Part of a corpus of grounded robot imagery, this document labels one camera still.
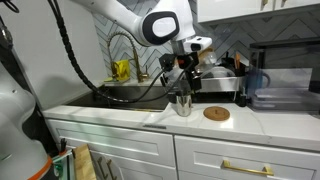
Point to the green framed clear box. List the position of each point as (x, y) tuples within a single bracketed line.
[(63, 166)]

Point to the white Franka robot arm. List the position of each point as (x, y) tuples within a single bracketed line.
[(126, 16)]

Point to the white upper cabinet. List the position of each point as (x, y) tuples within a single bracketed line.
[(233, 8)]

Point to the black countertop appliance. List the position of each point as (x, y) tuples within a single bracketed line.
[(286, 55)]

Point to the wooden board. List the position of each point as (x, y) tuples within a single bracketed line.
[(83, 163)]

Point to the small black bottle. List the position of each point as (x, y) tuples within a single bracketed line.
[(243, 100)]

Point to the white bowl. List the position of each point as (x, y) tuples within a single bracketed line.
[(220, 71)]

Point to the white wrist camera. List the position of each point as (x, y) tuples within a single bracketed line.
[(197, 44)]

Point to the gold spring kitchen faucet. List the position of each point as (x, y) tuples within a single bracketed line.
[(136, 60)]

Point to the clear plastic storage box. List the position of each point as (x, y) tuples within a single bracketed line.
[(286, 100)]

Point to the clear plastic container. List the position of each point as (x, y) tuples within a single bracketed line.
[(209, 61)]

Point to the orange utensil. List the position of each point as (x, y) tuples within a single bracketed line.
[(237, 60)]

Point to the small gold side lever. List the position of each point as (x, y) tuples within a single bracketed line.
[(146, 71)]

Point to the white base cabinet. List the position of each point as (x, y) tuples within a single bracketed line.
[(133, 146)]

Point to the small black clamp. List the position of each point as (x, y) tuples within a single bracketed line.
[(62, 145)]

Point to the steel kitchen sink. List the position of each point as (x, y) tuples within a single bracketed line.
[(120, 98)]

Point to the blue pitcher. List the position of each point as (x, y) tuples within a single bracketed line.
[(255, 81)]

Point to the silver steel cup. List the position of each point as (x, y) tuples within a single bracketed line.
[(184, 106)]

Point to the yellow cloth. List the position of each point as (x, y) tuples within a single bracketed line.
[(121, 70)]

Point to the black utensil holder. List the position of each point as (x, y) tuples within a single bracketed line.
[(230, 65)]

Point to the round bamboo lid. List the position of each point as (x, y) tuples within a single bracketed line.
[(206, 50)]

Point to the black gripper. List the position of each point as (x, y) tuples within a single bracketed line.
[(188, 65)]

